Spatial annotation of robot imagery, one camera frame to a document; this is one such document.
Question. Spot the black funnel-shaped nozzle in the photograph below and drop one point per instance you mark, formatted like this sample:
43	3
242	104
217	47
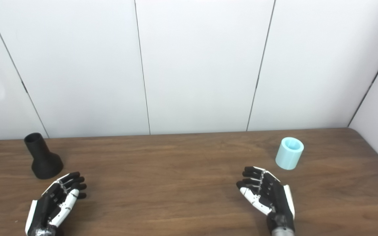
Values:
44	164

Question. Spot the white and black right hand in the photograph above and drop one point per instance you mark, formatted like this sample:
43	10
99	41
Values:
271	196

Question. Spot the white and black left hand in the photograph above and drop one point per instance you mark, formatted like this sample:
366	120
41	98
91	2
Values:
49	205

